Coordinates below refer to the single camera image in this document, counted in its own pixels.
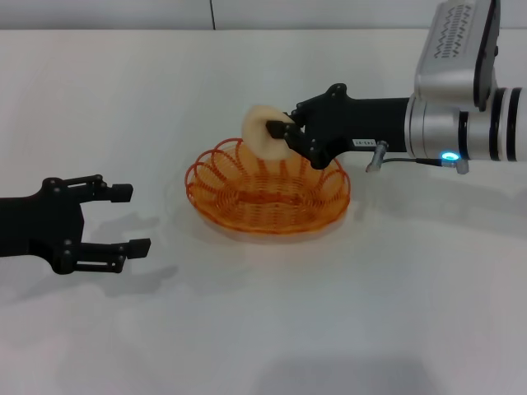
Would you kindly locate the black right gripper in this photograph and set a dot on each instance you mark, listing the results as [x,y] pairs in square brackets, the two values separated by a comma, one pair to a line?
[354,123]

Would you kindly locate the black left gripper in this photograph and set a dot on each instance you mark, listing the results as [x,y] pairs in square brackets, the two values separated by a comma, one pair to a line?
[41,222]

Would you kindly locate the cream round bread bun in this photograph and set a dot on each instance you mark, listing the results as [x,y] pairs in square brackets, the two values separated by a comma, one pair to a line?
[257,131]

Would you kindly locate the orange woven plastic basket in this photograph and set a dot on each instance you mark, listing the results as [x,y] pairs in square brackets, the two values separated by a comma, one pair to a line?
[263,197]

